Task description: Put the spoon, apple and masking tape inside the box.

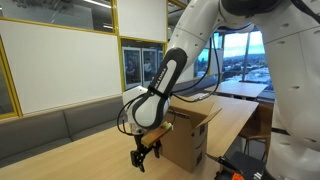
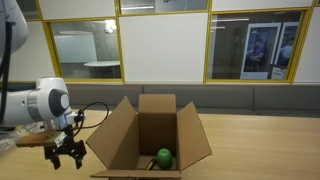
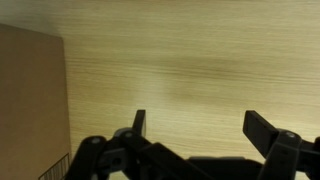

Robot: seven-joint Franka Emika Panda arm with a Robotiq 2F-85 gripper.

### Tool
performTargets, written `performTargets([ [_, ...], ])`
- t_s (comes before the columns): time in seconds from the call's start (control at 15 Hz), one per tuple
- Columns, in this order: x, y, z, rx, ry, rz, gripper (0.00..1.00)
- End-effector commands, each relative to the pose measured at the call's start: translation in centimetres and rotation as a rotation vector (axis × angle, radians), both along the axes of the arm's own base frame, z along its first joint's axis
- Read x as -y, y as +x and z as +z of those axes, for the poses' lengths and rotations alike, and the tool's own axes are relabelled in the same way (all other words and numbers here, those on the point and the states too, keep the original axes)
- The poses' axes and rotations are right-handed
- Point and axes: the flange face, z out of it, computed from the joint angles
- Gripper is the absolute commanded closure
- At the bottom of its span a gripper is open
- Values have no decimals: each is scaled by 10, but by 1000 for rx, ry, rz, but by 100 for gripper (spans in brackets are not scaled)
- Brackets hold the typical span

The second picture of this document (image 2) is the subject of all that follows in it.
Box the brown cardboard box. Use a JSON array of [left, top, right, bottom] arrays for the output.
[[85, 93, 213, 180]]

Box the black looped gripper cable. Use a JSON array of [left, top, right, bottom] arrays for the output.
[[73, 101, 110, 135]]

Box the large poster of seated person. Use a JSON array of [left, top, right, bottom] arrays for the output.
[[240, 22, 283, 81]]

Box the clear plastic bag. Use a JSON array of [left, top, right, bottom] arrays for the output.
[[0, 122, 45, 153]]

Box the green toy apple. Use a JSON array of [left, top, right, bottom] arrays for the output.
[[156, 148, 174, 170]]

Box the grey bench sofa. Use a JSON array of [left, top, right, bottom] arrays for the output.
[[63, 83, 320, 118]]

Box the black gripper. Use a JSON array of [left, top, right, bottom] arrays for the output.
[[44, 133, 87, 170]]

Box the narrow poster of seated person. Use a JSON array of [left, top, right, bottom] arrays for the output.
[[270, 21, 300, 81]]

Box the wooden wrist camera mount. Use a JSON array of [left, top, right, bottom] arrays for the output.
[[15, 130, 67, 148]]

